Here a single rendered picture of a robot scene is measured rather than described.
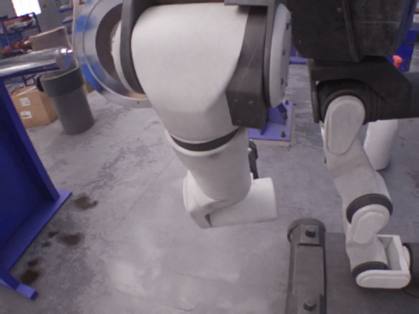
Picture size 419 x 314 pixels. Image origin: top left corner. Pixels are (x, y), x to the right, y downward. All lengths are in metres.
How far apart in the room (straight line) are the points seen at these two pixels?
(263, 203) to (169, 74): 0.25
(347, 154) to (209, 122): 0.53
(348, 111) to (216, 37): 0.48
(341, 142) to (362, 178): 0.16
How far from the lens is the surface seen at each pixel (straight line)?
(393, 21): 0.52
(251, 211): 0.39
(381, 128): 1.94
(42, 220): 2.09
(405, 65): 3.42
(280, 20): 0.19
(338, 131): 0.65
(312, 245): 1.29
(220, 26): 0.19
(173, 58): 0.19
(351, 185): 0.80
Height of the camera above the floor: 1.22
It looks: 35 degrees down
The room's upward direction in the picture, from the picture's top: 8 degrees counter-clockwise
